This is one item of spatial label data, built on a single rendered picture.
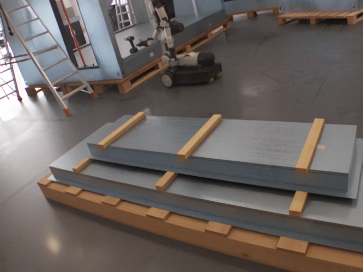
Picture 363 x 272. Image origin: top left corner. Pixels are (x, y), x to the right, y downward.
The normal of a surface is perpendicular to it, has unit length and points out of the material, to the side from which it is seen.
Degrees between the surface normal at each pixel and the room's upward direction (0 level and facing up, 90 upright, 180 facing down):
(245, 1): 90
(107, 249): 0
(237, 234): 0
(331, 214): 0
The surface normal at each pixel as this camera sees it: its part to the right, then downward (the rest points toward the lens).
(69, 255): -0.23, -0.86
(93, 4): -0.51, 0.50
